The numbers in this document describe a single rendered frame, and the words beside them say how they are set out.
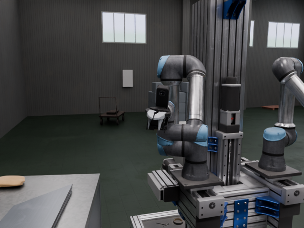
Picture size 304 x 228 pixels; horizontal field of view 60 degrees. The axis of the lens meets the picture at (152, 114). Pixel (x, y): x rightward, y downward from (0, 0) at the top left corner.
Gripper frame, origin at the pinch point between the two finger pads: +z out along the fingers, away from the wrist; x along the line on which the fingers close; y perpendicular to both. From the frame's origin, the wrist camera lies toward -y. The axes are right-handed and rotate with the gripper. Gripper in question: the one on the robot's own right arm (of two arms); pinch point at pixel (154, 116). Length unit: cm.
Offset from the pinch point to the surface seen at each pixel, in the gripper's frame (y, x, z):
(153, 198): 150, 21, -230
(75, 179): 47, 41, -36
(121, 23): -160, 319, -940
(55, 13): -154, 539, -836
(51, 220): 43, 31, 4
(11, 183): 47, 66, -20
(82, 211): 44, 25, -8
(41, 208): 44, 39, -3
